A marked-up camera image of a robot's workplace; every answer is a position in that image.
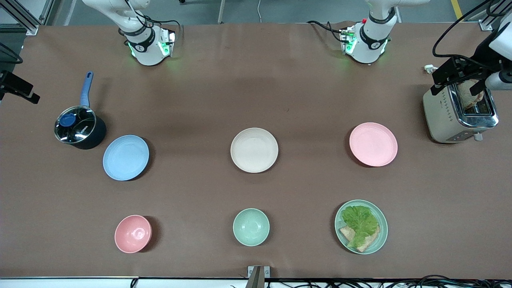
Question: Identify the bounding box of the pink plate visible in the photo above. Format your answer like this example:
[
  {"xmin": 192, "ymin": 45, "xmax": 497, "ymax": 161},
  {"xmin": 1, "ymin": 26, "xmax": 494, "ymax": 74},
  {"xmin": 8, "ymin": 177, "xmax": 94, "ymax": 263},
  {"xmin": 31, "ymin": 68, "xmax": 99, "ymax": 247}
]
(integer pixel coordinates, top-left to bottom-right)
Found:
[{"xmin": 349, "ymin": 122, "xmax": 398, "ymax": 167}]

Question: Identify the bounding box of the blue plate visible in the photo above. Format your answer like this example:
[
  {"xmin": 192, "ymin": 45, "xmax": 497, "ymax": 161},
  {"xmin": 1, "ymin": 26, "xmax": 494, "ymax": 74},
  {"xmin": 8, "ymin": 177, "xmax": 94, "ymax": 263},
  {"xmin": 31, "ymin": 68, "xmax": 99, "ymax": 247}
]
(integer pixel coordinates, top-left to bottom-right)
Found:
[{"xmin": 103, "ymin": 135, "xmax": 150, "ymax": 181}]

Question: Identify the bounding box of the toast slice in toaster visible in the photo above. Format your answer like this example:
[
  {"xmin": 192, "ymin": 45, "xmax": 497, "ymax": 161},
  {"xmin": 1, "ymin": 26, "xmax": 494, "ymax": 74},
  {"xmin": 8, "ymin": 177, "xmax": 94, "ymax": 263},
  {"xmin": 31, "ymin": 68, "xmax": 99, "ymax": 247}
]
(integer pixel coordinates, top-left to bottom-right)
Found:
[{"xmin": 457, "ymin": 79, "xmax": 486, "ymax": 110}]

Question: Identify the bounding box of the silver beige toaster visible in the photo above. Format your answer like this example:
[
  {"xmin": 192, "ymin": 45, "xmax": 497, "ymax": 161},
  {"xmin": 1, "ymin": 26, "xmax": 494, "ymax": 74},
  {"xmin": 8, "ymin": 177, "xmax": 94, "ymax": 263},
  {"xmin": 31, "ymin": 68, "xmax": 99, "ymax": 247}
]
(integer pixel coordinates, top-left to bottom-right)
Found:
[{"xmin": 423, "ymin": 78, "xmax": 499, "ymax": 144}]

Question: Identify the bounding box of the glass lid with blue knob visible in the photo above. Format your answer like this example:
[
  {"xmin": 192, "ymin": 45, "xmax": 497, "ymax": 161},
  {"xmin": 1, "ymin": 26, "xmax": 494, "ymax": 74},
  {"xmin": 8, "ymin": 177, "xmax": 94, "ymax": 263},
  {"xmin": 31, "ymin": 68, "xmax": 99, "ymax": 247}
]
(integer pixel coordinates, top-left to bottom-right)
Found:
[{"xmin": 55, "ymin": 106, "xmax": 97, "ymax": 144}]

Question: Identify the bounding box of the green lettuce leaf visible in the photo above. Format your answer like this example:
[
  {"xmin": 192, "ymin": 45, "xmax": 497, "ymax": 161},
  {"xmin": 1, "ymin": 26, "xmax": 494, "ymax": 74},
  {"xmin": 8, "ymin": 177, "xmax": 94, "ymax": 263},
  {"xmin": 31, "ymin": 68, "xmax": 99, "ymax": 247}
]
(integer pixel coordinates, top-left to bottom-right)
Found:
[{"xmin": 341, "ymin": 205, "xmax": 379, "ymax": 248}]

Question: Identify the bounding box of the green plate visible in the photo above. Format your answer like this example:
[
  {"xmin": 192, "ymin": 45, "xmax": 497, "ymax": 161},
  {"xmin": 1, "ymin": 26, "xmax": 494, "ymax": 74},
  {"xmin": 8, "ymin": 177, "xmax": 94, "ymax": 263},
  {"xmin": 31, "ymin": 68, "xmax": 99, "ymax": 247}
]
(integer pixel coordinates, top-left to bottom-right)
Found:
[{"xmin": 335, "ymin": 200, "xmax": 388, "ymax": 255}]

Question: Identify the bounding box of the brown bread slice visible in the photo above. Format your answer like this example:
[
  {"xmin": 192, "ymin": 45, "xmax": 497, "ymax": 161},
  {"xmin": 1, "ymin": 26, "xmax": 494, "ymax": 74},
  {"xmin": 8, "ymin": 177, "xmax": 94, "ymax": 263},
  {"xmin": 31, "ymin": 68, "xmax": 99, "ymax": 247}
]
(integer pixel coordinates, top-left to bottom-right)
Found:
[{"xmin": 340, "ymin": 226, "xmax": 380, "ymax": 253}]

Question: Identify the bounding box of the pink bowl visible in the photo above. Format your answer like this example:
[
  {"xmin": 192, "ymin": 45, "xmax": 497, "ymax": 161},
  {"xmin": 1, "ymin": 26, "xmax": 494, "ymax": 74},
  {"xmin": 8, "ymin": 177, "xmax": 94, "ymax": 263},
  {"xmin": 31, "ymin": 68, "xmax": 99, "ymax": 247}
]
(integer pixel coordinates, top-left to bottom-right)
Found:
[{"xmin": 114, "ymin": 215, "xmax": 152, "ymax": 254}]

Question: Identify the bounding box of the beige plate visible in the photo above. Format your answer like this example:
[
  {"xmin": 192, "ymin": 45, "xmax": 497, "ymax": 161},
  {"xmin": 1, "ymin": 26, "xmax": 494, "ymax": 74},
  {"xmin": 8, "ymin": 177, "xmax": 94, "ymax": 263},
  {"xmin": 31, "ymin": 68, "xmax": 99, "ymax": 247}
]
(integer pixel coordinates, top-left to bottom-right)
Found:
[{"xmin": 230, "ymin": 128, "xmax": 279, "ymax": 173}]

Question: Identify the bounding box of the green bowl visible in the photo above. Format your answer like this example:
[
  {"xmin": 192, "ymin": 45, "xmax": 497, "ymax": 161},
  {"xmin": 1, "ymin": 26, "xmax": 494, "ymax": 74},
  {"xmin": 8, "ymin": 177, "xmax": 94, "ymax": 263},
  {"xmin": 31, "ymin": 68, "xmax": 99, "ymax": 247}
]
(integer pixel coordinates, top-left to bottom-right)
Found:
[{"xmin": 233, "ymin": 208, "xmax": 270, "ymax": 246}]

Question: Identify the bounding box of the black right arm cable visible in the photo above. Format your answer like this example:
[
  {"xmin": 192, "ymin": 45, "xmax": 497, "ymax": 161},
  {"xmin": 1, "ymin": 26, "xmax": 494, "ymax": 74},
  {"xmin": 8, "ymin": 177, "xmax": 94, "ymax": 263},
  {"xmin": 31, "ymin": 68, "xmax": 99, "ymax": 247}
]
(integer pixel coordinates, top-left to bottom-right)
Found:
[{"xmin": 0, "ymin": 42, "xmax": 23, "ymax": 64}]

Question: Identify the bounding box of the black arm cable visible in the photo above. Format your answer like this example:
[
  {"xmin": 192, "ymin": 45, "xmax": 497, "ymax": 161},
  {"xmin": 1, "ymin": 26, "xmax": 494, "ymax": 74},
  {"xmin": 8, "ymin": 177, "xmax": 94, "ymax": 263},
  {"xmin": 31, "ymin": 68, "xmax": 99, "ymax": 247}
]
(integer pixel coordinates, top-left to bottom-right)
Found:
[
  {"xmin": 432, "ymin": 0, "xmax": 494, "ymax": 58},
  {"xmin": 0, "ymin": 42, "xmax": 23, "ymax": 64}
]

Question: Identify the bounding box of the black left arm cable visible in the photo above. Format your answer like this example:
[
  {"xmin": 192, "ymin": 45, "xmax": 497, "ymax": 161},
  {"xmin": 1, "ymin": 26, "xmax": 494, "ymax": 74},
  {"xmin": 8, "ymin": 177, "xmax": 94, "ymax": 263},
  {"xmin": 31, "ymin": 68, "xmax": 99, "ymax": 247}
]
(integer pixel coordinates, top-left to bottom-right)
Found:
[{"xmin": 432, "ymin": 0, "xmax": 494, "ymax": 58}]

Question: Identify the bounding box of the aluminium frame profile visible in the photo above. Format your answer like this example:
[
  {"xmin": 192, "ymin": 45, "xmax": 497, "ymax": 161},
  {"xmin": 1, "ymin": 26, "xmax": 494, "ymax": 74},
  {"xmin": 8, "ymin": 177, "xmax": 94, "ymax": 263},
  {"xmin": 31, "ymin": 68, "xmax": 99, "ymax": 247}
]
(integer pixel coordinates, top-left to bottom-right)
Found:
[
  {"xmin": 479, "ymin": 0, "xmax": 512, "ymax": 31},
  {"xmin": 0, "ymin": 0, "xmax": 39, "ymax": 36}
]

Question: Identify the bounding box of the dark pot with blue handle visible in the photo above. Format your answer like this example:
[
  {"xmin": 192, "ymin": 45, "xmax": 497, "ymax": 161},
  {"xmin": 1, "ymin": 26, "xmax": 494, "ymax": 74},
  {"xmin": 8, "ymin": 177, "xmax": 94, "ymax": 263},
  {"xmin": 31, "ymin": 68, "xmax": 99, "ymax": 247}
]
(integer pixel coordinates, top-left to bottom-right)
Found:
[{"xmin": 54, "ymin": 71, "xmax": 107, "ymax": 150}]

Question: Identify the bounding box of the black cables bundle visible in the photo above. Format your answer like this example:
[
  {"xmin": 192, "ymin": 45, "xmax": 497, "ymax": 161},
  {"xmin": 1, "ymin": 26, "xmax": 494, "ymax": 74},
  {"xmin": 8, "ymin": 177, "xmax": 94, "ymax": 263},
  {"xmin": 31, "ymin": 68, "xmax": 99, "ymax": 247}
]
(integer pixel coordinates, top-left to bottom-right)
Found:
[{"xmin": 130, "ymin": 274, "xmax": 512, "ymax": 288}]

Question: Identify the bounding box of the metal table bracket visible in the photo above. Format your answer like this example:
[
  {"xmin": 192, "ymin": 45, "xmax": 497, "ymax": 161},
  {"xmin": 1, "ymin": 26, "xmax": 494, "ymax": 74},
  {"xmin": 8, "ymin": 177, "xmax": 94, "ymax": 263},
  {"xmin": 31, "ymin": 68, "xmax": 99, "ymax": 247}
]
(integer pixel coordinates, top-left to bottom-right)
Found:
[{"xmin": 248, "ymin": 266, "xmax": 270, "ymax": 288}]

